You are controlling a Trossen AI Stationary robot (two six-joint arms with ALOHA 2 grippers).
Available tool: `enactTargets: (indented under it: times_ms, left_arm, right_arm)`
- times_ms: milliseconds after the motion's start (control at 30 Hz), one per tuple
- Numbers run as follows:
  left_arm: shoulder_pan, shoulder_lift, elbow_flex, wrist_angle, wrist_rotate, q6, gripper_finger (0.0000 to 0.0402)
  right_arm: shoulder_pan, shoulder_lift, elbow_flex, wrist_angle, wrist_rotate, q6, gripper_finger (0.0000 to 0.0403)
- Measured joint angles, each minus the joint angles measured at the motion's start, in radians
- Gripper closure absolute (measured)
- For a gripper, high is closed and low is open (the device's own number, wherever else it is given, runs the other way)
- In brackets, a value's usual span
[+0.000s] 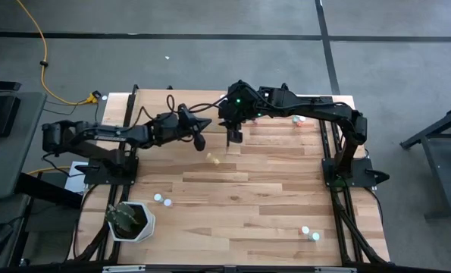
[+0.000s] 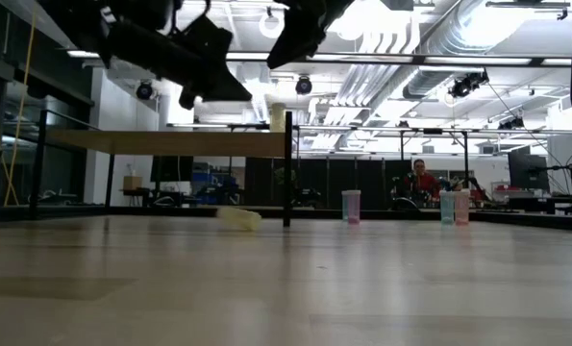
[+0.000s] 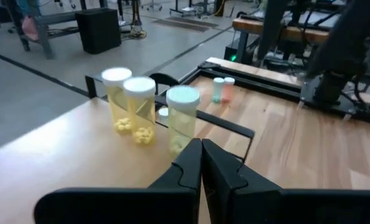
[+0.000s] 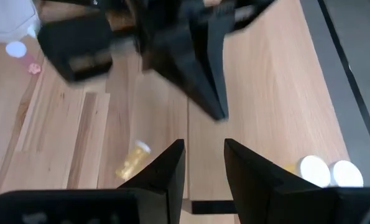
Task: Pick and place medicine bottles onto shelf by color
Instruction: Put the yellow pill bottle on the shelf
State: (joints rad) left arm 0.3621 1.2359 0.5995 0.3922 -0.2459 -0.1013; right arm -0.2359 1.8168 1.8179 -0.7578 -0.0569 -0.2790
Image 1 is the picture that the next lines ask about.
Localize black desk leg beam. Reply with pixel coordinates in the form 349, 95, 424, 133
14, 172, 84, 210

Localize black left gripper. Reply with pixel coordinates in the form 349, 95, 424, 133
171, 103, 213, 152

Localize yellow extension cable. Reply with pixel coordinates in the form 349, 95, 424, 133
15, 0, 102, 106

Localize black aluminium frame rail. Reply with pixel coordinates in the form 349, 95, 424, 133
73, 83, 141, 263
318, 94, 392, 265

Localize black side table frame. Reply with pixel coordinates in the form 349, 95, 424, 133
399, 102, 451, 221

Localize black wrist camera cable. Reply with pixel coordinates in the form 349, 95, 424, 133
186, 97, 228, 114

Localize grey desk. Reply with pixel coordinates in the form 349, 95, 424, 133
0, 90, 48, 201

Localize silver metal bracket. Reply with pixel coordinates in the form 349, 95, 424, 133
315, 266, 358, 273
102, 265, 147, 273

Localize white hexagonal plant pot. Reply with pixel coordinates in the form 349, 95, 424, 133
107, 201, 157, 243

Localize yellow medicine bottle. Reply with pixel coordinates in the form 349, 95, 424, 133
205, 151, 222, 167

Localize green cactus plant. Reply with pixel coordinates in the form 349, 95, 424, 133
105, 202, 139, 233

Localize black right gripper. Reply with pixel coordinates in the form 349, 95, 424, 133
221, 105, 251, 145

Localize white paper sheet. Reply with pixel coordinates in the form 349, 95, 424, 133
64, 161, 90, 194

